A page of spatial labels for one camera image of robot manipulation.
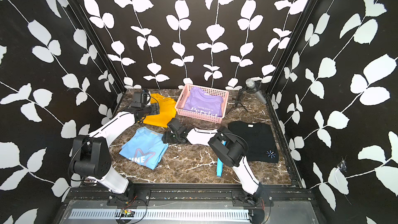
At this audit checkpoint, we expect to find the pink plastic basket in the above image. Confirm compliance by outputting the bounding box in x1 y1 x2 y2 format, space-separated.
175 84 229 123

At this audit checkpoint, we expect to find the light blue t-shirt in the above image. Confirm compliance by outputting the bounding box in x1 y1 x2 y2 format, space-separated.
119 127 169 170

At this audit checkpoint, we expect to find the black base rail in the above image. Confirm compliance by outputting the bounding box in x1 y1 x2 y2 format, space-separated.
63 184 316 208

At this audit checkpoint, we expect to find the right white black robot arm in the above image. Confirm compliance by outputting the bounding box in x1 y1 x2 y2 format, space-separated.
162 118 262 197

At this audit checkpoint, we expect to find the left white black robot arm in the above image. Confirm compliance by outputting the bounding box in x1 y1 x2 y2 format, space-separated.
68 103 160 196

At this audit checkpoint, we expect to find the yellow t-shirt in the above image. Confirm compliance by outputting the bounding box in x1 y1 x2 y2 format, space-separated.
143 93 177 128

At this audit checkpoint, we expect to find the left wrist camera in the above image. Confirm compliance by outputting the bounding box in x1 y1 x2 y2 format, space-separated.
132 89 151 107

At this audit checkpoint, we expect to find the white perforated strip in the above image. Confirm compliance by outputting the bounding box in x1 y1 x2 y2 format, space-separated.
67 208 250 222

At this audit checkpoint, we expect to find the purple t-shirt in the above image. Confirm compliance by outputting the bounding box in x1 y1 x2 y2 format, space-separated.
183 86 223 117

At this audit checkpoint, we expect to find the black folded t-shirt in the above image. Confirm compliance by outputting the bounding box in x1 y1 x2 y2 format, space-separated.
228 121 279 164

